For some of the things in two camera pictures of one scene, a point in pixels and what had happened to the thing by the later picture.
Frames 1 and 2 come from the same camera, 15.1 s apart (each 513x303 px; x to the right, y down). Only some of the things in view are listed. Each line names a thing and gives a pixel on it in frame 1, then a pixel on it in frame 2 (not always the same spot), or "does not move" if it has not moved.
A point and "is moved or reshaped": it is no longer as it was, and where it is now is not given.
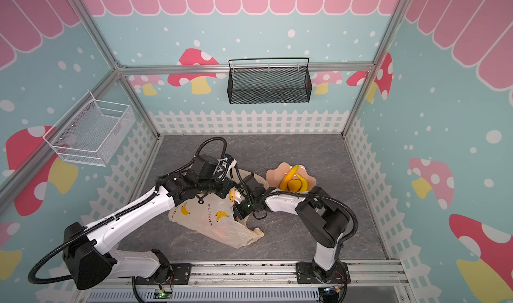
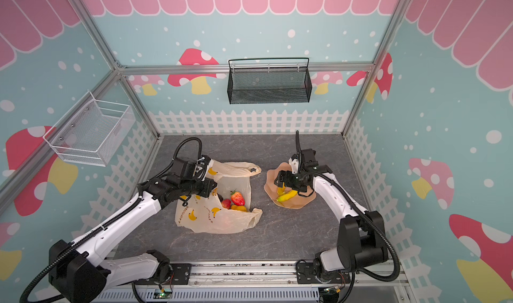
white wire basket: x=90 y=132 does not move
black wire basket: x=269 y=85 does not move
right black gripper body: x=244 y=208 -> x=293 y=181
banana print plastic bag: x=214 y=218 is moved or reshaped
